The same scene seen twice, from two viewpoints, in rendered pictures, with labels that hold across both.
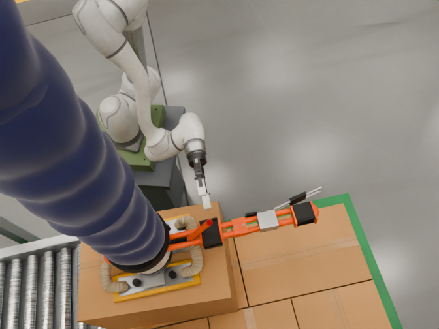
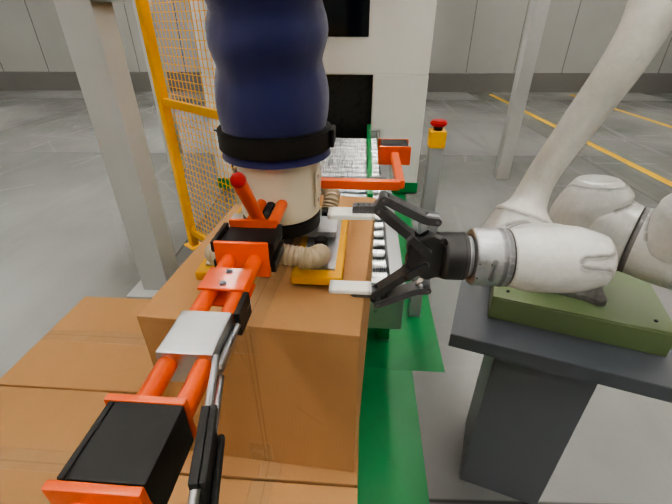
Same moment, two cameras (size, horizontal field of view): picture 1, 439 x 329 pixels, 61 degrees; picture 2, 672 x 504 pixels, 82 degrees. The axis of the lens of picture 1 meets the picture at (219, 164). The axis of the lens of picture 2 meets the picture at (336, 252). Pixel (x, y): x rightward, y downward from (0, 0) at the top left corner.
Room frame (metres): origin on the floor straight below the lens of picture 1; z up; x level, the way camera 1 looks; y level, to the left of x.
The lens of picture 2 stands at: (0.64, -0.44, 1.39)
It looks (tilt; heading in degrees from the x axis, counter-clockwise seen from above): 31 degrees down; 94
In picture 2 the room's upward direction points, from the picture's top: straight up
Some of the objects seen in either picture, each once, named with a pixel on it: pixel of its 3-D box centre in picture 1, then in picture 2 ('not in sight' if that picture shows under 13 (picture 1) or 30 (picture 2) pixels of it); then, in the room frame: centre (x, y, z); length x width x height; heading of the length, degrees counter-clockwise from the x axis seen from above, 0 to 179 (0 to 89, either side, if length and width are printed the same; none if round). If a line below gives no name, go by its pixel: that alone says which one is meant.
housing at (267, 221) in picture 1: (267, 221); (199, 345); (0.46, -0.13, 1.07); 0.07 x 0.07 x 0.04; 89
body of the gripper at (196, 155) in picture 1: (198, 165); (436, 255); (0.76, 0.09, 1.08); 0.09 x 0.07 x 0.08; 179
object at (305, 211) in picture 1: (303, 214); (129, 456); (0.46, -0.26, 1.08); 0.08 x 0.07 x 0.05; 89
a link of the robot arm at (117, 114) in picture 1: (117, 116); (588, 222); (1.19, 0.43, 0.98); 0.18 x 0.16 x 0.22; 140
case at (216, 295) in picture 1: (162, 269); (291, 307); (0.47, 0.35, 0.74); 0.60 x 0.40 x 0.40; 86
